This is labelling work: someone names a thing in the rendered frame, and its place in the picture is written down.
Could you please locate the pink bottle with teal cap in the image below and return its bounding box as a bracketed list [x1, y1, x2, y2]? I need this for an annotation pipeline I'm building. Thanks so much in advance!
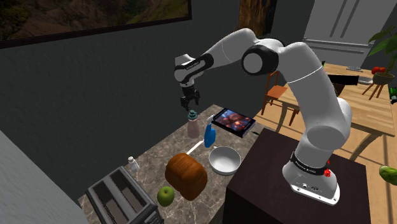
[186, 109, 200, 139]

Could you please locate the blue spray bottle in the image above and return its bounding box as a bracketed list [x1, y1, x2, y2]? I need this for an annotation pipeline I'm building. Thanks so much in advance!
[204, 115, 216, 148]

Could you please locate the white bowl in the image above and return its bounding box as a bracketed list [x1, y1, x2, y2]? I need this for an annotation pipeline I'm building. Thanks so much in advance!
[208, 146, 242, 176]

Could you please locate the brown bread loaf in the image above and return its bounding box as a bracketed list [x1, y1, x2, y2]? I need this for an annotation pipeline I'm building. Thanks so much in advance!
[164, 152, 208, 201]

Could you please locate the wooden chair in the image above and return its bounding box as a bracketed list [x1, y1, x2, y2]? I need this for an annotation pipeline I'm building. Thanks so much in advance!
[261, 70, 301, 127]

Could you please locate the small white salt shaker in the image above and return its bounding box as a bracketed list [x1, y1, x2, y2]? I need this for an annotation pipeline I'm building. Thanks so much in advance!
[128, 156, 141, 173]

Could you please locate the green apple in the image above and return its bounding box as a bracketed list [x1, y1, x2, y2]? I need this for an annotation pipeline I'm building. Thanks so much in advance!
[157, 186, 176, 207]

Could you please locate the silver toaster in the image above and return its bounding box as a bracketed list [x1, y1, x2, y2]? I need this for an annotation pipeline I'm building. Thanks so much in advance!
[85, 165, 165, 224]

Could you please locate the dark brown robot stand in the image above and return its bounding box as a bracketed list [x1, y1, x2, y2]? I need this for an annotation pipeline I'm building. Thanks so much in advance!
[222, 128, 372, 224]

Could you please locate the grey panelled door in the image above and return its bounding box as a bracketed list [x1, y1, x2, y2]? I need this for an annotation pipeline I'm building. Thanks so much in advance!
[302, 0, 397, 71]

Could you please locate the wooden dining table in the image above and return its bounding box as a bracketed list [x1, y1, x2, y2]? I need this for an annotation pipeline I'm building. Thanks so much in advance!
[274, 62, 397, 162]

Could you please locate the potted plant on wooden stand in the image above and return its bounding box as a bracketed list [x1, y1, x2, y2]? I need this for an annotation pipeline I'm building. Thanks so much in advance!
[361, 25, 397, 101]

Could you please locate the green round object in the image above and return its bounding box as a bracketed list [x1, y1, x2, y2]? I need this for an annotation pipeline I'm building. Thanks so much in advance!
[379, 165, 397, 186]

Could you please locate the white-handled utensil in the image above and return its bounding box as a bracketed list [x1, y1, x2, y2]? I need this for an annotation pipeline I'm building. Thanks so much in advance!
[185, 140, 205, 155]

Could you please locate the brown wall picture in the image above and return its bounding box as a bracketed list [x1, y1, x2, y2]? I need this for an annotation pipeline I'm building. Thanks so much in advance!
[237, 0, 278, 38]

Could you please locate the framed landscape wall picture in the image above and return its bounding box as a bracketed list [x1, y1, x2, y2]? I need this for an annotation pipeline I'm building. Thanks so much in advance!
[0, 0, 192, 50]

